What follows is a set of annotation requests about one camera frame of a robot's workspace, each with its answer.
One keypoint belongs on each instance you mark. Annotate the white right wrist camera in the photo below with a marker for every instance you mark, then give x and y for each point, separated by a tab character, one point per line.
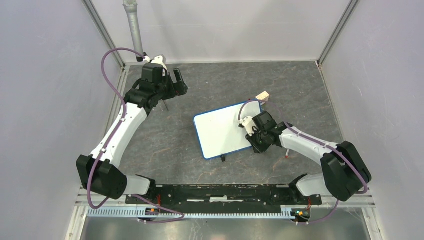
248	124

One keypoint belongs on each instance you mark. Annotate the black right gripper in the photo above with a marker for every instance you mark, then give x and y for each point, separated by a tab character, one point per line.
257	148

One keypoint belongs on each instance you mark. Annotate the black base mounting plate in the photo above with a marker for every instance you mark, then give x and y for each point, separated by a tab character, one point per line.
228	198

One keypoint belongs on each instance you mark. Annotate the white lego brick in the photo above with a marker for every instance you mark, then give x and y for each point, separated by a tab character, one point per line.
263	97

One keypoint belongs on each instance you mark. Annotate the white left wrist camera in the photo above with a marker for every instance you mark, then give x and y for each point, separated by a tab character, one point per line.
159	60

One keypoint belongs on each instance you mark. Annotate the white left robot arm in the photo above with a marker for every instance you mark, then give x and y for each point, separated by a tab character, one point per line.
99	172

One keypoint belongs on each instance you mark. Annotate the blue framed whiteboard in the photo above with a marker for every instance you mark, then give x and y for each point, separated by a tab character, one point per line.
218	130

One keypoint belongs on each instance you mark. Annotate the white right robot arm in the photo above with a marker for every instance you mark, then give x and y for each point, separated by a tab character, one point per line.
343	171

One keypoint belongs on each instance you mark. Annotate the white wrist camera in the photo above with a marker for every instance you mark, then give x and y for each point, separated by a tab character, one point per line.
159	60
248	124

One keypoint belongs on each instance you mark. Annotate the slotted aluminium cable duct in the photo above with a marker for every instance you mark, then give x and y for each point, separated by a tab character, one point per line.
145	212

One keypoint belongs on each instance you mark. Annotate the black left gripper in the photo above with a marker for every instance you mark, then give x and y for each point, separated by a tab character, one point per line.
179	88

